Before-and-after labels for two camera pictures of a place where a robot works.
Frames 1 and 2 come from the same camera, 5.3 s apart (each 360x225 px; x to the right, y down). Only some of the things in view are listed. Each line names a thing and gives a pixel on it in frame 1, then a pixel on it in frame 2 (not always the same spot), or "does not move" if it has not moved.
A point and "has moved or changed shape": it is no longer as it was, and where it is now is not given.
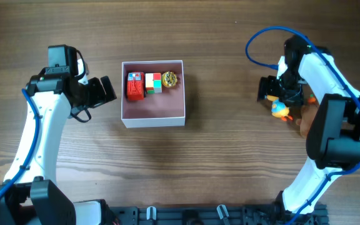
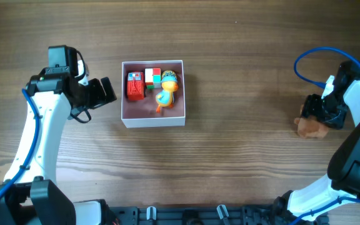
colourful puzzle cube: x=153 y=82 has moved or changed shape
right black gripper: x=272 y=86 → x=319 y=110
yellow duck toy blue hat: x=279 y=109 → x=165 y=98
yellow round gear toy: x=169 y=79 does not move
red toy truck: x=136 y=86 does not move
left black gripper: x=100 y=96 does not move
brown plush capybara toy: x=308 y=114 does not move
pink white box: x=163 y=109 does not move
